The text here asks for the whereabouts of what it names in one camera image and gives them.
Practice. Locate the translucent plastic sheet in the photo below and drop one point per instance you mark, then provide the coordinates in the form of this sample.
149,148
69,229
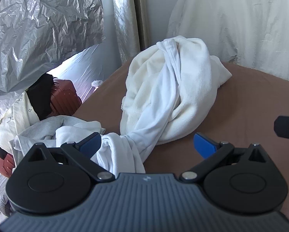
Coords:
81,67

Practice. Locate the red-brown suitcase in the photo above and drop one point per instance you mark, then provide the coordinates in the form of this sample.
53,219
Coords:
4,164

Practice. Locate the white cloth cover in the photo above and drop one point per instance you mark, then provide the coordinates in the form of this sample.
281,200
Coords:
231,17

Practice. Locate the black garment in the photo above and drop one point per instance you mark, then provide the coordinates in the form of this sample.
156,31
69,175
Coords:
41,96

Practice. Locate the grey garment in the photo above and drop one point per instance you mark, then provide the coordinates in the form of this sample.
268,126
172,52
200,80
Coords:
38,130

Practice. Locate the narrow silver foil curtain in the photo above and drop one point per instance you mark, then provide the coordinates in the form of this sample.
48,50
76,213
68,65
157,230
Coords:
122,17

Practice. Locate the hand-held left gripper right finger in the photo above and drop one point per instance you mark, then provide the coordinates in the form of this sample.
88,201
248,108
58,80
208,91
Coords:
202,145

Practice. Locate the small white fluffy item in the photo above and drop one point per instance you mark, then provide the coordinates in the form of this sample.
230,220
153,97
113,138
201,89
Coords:
96,83

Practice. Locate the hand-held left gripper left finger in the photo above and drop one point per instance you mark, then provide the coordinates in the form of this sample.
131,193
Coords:
91,143

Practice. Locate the large silver foil curtain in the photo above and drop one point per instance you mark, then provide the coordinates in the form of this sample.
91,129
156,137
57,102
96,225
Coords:
38,29

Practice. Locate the beige door frame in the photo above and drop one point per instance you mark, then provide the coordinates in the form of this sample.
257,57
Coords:
140,9

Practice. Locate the cream printed cloth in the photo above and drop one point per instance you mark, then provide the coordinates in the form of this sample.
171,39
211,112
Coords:
16,116

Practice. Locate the red suitcase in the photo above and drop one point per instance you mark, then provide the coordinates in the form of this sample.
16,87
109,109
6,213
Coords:
64,96

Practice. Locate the cream fleece garment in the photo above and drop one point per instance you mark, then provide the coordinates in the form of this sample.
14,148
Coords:
144,77

